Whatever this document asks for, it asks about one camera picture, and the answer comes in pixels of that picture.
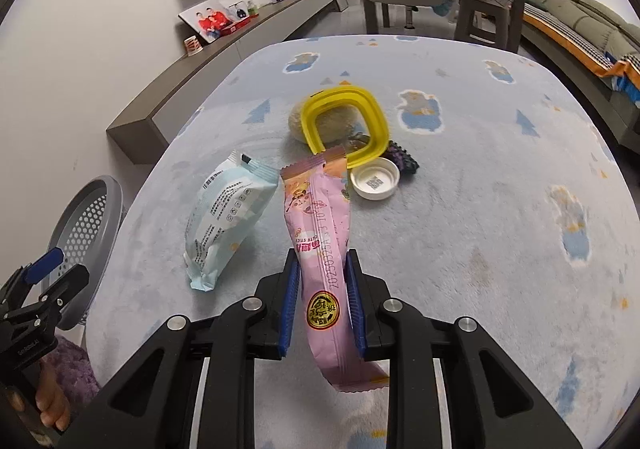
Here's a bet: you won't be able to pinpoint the red white paper cup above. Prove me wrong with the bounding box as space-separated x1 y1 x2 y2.
183 35 203 57

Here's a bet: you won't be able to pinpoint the green quilted sofa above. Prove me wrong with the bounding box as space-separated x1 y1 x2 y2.
522 0 639 153

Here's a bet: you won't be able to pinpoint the person left hand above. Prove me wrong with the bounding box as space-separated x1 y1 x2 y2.
1 359 72 432

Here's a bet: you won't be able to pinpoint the red flat box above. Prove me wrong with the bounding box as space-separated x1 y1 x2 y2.
219 16 252 36

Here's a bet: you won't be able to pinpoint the dark purple grape bunch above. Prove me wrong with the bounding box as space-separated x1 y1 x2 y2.
382 140 420 181

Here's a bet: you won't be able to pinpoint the framed photo red clothes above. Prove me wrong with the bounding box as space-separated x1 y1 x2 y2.
178 0 234 44

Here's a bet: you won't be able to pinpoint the beige round ball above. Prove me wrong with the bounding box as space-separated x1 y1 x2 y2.
288 103 367 143

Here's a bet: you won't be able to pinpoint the white bottle cap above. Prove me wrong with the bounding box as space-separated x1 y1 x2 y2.
350 162 400 201

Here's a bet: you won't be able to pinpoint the pink snack wrapper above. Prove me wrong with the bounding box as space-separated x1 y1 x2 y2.
281 146 388 393

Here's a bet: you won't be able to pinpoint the light blue patterned table cover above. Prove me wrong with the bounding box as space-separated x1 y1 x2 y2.
87 36 639 448

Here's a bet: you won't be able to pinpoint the floating grey TV cabinet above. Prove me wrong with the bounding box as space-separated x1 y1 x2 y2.
106 0 337 165

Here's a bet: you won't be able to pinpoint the yellow square plastic ring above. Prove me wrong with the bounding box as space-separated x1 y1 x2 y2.
299 85 391 170

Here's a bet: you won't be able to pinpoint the grey perforated trash basket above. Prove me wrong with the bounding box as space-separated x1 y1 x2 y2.
41 176 124 331

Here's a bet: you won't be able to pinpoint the small green bottle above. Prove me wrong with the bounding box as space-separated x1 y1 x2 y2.
247 0 258 18

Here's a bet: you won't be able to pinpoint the purple fuzzy sleeve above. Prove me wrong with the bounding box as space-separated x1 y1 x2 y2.
43 336 101 421

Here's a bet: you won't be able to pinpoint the light blue snack bag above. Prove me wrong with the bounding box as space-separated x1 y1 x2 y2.
183 150 280 292

